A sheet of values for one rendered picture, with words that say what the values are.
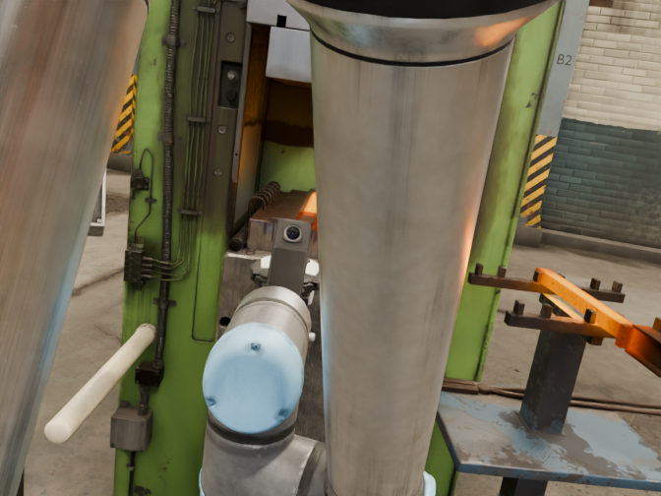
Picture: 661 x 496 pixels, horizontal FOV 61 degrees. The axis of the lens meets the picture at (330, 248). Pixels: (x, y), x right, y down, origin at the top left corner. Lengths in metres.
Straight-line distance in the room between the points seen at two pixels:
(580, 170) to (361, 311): 6.89
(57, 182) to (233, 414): 0.38
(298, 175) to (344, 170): 1.40
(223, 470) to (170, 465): 1.07
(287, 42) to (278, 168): 0.57
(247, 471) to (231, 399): 0.08
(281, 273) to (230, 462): 0.24
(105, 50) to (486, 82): 0.14
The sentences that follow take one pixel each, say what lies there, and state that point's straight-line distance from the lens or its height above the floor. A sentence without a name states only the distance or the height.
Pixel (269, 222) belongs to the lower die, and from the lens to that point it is 1.19.
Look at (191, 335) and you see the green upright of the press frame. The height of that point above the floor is 0.63.
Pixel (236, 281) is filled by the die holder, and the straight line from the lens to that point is 1.17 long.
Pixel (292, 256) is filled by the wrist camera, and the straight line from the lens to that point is 0.70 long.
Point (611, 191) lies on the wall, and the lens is 7.25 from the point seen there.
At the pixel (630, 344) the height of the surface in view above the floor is 0.96.
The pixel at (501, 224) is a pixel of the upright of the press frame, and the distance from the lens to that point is 1.37.
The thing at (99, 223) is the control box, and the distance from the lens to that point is 1.12.
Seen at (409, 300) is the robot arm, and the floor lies 1.14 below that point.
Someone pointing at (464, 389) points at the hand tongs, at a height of 0.72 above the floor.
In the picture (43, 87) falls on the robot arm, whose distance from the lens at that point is 0.19.
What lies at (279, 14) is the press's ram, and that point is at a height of 1.39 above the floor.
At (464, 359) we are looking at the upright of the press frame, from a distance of 1.46.
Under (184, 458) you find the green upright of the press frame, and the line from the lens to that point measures 1.63.
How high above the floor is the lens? 1.23
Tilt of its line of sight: 14 degrees down
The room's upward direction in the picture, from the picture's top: 8 degrees clockwise
